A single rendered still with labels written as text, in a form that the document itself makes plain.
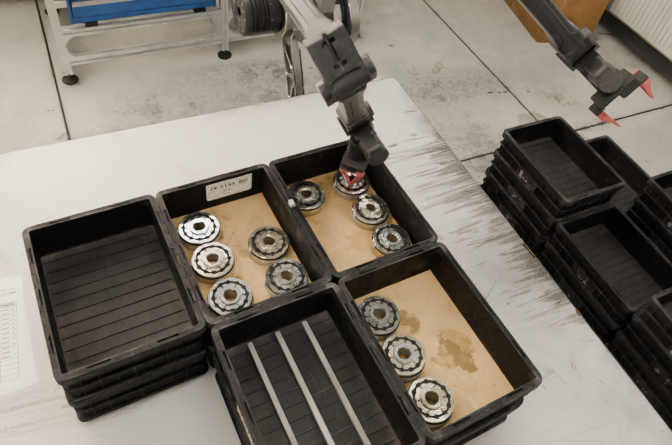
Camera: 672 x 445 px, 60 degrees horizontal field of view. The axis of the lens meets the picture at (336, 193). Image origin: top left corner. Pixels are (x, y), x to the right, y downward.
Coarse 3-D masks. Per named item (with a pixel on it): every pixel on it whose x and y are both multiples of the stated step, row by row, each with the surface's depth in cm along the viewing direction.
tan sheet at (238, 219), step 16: (208, 208) 155; (224, 208) 156; (240, 208) 157; (256, 208) 157; (176, 224) 150; (224, 224) 152; (240, 224) 153; (256, 224) 154; (272, 224) 154; (224, 240) 149; (240, 240) 150; (240, 256) 146; (288, 256) 148; (240, 272) 143; (256, 272) 144; (208, 288) 139; (256, 288) 141
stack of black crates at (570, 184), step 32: (512, 128) 230; (544, 128) 239; (512, 160) 230; (544, 160) 236; (576, 160) 236; (512, 192) 233; (544, 192) 217; (576, 192) 226; (608, 192) 215; (512, 224) 238; (544, 224) 222
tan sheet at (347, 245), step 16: (320, 176) 168; (368, 192) 166; (336, 208) 161; (320, 224) 156; (336, 224) 157; (352, 224) 158; (320, 240) 153; (336, 240) 154; (352, 240) 154; (368, 240) 155; (336, 256) 150; (352, 256) 151; (368, 256) 151
